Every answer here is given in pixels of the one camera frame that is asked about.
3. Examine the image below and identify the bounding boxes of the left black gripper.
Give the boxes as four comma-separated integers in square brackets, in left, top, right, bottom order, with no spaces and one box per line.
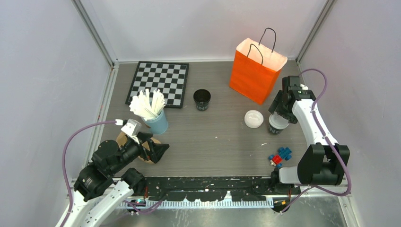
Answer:
[110,131,169,174]

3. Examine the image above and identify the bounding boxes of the white sip lid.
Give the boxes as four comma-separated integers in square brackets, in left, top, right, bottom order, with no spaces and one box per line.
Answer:
[269,112,289,130]

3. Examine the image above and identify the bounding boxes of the white cup lid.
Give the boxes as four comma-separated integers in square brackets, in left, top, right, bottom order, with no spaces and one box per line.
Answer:
[244,110,264,129]

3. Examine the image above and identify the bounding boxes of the black paper cup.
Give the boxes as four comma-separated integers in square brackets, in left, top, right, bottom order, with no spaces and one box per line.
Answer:
[193,89,211,111]
[268,125,285,135]

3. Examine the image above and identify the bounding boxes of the orange paper bag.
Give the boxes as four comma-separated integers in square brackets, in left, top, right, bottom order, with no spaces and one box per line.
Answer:
[229,27,288,105]

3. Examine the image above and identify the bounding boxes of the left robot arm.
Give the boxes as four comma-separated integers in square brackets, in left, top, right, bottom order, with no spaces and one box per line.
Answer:
[57,132,170,227]

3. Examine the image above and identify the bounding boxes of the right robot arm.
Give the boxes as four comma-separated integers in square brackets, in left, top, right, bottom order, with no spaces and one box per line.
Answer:
[269,76,350,194]

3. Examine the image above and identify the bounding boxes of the light blue cup holder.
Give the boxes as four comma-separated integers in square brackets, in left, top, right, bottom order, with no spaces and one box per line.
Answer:
[142,110,168,135]

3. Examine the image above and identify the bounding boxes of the tan cardboard cup carrier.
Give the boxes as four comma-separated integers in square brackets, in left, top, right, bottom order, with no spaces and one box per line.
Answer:
[116,131,161,164]

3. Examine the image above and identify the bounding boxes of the red blue toy blocks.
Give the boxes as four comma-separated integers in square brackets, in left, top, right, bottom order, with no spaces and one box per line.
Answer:
[268,147,292,169]

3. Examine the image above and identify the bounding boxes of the black white chessboard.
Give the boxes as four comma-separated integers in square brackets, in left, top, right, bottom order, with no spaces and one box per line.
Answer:
[125,61,190,108]

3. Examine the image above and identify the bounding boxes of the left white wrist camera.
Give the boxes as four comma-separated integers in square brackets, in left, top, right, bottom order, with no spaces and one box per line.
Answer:
[115,119,142,143]

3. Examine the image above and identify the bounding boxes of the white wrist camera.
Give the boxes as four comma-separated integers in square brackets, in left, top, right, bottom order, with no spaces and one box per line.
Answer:
[115,119,142,143]
[300,84,309,90]

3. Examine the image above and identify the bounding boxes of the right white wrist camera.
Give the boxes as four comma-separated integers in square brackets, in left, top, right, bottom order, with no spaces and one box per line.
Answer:
[300,84,309,90]

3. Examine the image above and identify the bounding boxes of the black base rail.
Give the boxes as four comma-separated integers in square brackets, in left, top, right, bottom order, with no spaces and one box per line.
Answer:
[125,176,301,203]

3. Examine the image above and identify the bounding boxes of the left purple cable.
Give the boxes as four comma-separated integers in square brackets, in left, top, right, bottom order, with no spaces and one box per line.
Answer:
[59,120,124,227]

